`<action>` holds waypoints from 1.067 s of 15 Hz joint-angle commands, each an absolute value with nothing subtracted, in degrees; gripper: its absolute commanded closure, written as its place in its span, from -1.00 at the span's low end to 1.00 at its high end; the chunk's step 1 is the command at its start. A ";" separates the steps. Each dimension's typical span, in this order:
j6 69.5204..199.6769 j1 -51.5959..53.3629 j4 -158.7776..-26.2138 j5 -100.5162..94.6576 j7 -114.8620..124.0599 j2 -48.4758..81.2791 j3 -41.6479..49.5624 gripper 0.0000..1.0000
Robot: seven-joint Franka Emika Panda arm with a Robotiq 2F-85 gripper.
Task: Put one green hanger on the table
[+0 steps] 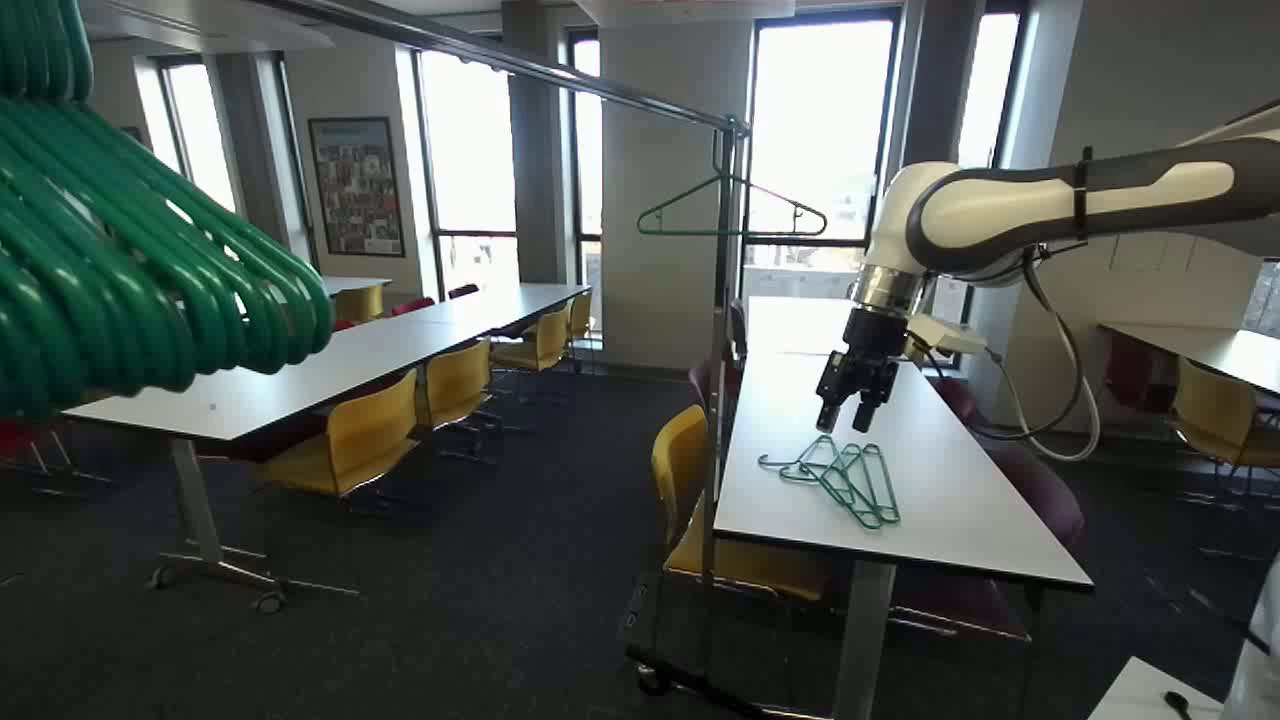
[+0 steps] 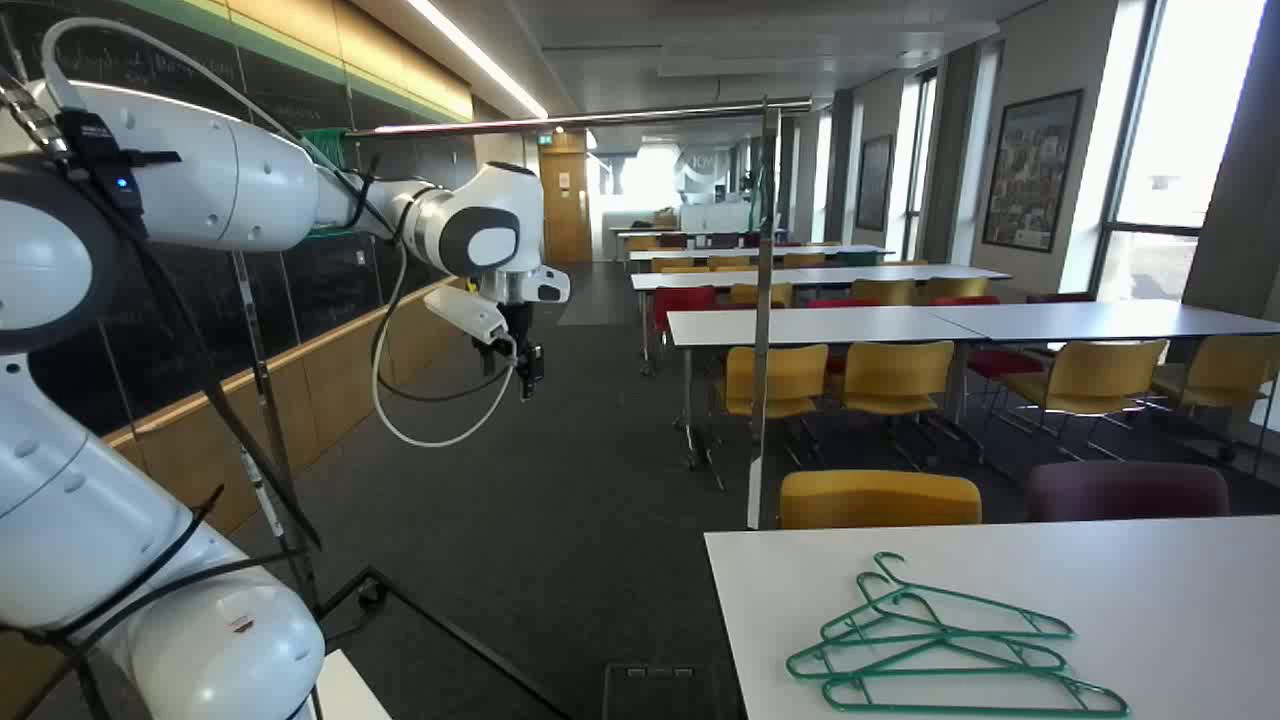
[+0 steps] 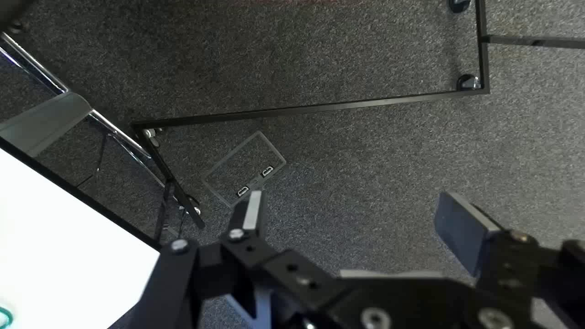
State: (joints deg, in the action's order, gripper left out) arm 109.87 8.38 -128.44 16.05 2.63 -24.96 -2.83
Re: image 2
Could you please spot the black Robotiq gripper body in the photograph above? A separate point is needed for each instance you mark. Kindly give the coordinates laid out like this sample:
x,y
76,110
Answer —
x,y
523,326

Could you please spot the white robot base platform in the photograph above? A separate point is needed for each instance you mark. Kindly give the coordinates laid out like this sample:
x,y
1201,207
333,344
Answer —
x,y
351,690

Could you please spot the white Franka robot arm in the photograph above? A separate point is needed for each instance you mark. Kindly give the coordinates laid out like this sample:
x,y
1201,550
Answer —
x,y
226,172

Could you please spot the green plastic hanger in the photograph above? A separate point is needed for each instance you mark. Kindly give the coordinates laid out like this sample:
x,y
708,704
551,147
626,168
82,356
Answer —
x,y
798,661
1055,625
1107,702

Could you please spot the wooden door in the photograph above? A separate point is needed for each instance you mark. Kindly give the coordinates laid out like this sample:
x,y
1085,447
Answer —
x,y
564,203

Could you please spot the red chair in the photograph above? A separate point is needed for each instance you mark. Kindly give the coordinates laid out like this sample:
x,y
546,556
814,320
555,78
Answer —
x,y
1007,362
680,310

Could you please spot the metal clothes rack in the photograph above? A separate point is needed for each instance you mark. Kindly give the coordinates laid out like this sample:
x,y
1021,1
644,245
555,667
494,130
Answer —
x,y
761,334

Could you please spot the long white table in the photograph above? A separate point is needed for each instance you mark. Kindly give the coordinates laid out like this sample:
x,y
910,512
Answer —
x,y
827,326
801,276
746,255

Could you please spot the yellow chair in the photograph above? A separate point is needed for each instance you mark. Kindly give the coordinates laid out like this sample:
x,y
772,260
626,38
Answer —
x,y
880,502
784,380
902,377
1102,377
1226,368

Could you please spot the bunch of hanging green hangers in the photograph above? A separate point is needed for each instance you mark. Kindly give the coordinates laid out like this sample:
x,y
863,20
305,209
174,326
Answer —
x,y
326,147

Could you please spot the ceiling light strip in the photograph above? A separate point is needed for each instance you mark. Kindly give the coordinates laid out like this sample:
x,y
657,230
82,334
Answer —
x,y
483,57

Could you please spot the black wheeled stand base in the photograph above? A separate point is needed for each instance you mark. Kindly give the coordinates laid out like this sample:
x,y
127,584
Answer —
x,y
370,593

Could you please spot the floor outlet box cover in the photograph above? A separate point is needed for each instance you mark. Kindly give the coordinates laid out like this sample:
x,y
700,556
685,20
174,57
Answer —
x,y
660,693

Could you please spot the small framed picture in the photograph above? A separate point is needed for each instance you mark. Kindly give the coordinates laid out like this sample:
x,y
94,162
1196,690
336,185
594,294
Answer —
x,y
875,185

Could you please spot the large framed picture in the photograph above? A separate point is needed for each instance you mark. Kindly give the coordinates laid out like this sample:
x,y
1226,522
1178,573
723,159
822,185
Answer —
x,y
1032,172

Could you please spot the maroon chair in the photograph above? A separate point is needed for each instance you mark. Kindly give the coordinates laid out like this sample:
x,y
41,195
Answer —
x,y
1124,490

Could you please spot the white work table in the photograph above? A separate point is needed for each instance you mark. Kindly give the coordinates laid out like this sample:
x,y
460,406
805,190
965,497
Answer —
x,y
1175,625

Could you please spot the light grey wrist camera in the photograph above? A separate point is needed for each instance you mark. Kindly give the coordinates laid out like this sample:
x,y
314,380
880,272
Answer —
x,y
467,315

